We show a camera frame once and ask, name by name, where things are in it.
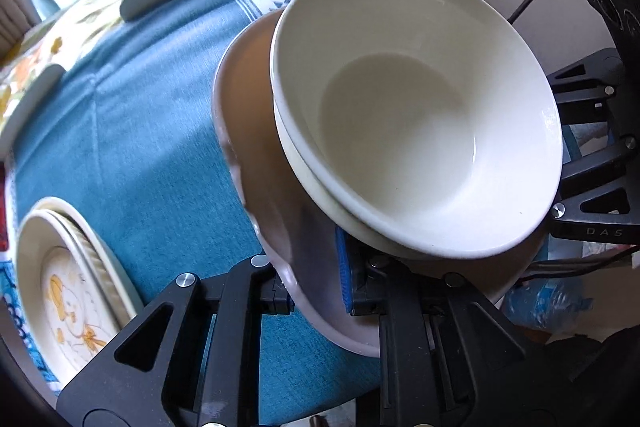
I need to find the pink bowl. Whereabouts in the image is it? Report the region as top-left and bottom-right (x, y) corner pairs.
(212, 12), (547, 356)

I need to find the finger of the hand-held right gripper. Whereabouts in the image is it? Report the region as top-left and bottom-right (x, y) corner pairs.
(556, 141), (632, 216)
(545, 48), (624, 126)

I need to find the blue clear plastic bag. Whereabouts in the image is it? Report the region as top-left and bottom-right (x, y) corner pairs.
(500, 277), (597, 334)

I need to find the cartoon print plate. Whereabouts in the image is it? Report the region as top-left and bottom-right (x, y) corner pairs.
(15, 209), (127, 384)

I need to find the cream ribbed plate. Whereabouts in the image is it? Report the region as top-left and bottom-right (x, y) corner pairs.
(47, 207), (137, 329)

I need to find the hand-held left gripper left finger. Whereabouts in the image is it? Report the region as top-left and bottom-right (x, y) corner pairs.
(56, 255), (296, 415)

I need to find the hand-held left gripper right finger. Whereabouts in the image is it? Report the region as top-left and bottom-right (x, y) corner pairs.
(336, 228), (593, 427)

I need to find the blue tablecloth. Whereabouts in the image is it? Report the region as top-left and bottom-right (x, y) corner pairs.
(0, 0), (417, 423)

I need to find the small white bowl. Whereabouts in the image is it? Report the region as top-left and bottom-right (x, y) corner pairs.
(270, 0), (565, 261)

